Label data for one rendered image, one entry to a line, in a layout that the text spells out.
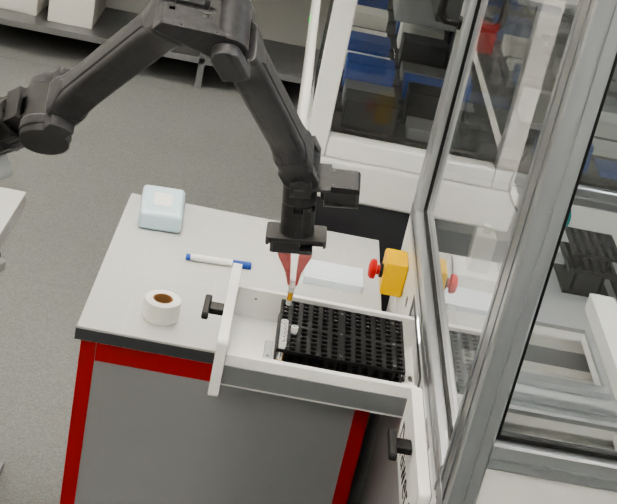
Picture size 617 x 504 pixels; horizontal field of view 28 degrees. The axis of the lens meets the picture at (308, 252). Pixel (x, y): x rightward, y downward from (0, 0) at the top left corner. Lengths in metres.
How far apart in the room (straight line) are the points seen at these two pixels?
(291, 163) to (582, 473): 0.65
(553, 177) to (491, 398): 0.31
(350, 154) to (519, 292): 1.41
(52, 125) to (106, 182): 2.89
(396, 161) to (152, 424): 0.88
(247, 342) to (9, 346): 1.57
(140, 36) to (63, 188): 3.00
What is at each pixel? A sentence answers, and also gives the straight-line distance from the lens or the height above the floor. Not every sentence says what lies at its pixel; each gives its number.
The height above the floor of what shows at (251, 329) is 0.84.
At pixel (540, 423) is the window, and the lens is 1.66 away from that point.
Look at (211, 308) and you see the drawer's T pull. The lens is 2.16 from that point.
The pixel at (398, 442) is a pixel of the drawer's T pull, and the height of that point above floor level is 0.91.
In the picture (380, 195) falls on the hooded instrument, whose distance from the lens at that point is 2.94.
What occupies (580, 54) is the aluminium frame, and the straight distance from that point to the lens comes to 1.44.
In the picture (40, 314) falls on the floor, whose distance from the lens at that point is 3.87.
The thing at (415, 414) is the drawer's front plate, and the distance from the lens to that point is 1.97.
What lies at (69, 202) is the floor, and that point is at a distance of 4.58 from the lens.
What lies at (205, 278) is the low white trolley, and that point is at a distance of 2.58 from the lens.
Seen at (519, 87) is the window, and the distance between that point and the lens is 1.82.
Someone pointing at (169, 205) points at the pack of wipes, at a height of 0.81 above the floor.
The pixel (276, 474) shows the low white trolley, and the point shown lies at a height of 0.50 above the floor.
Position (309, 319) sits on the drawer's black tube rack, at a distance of 2.21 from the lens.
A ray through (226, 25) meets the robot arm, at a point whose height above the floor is 1.49.
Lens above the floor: 1.97
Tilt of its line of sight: 26 degrees down
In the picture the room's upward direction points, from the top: 12 degrees clockwise
